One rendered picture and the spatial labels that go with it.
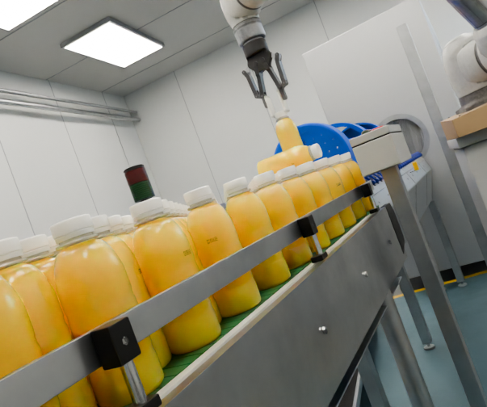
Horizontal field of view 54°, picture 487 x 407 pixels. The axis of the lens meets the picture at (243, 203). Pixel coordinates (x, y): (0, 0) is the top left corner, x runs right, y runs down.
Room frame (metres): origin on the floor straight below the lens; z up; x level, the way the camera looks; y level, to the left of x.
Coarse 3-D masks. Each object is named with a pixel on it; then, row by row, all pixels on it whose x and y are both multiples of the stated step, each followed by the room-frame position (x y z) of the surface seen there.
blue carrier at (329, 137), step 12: (300, 132) 1.64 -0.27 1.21; (312, 132) 1.62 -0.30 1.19; (324, 132) 1.61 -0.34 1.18; (336, 132) 1.59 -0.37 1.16; (348, 132) 2.43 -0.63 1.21; (360, 132) 1.95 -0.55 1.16; (312, 144) 1.63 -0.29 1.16; (324, 144) 1.61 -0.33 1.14; (336, 144) 1.60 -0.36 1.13; (348, 144) 1.60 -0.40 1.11; (324, 156) 1.62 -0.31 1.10
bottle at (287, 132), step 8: (280, 120) 1.44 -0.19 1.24; (288, 120) 1.44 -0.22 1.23; (280, 128) 1.44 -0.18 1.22; (288, 128) 1.43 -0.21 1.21; (296, 128) 1.45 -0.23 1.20; (280, 136) 1.44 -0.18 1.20; (288, 136) 1.43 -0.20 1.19; (296, 136) 1.43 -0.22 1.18; (280, 144) 1.45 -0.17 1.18; (288, 144) 1.43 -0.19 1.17; (296, 144) 1.43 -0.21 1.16
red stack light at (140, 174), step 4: (140, 168) 1.39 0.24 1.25; (144, 168) 1.40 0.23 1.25; (128, 172) 1.38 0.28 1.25; (132, 172) 1.38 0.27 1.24; (136, 172) 1.38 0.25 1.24; (140, 172) 1.38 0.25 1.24; (144, 172) 1.39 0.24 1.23; (128, 176) 1.38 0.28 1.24; (132, 176) 1.38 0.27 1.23; (136, 176) 1.38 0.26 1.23; (140, 176) 1.38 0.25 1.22; (144, 176) 1.39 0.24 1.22; (128, 180) 1.39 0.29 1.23; (132, 180) 1.38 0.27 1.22; (136, 180) 1.38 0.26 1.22; (140, 180) 1.38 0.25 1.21; (144, 180) 1.39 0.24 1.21; (128, 184) 1.39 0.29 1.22; (132, 184) 1.39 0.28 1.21
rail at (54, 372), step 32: (352, 192) 1.20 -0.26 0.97; (288, 224) 0.80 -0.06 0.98; (256, 256) 0.67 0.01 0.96; (192, 288) 0.53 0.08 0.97; (160, 320) 0.47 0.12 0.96; (64, 352) 0.37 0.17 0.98; (96, 352) 0.39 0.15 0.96; (0, 384) 0.32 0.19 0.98; (32, 384) 0.34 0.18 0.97; (64, 384) 0.36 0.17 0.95
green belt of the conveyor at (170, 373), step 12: (348, 228) 1.15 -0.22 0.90; (336, 240) 1.02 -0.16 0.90; (276, 288) 0.73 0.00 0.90; (264, 300) 0.67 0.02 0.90; (252, 312) 0.63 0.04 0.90; (228, 324) 0.61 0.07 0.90; (204, 348) 0.54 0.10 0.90; (180, 360) 0.52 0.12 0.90; (192, 360) 0.50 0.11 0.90; (168, 372) 0.49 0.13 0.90; (180, 372) 0.48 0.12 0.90
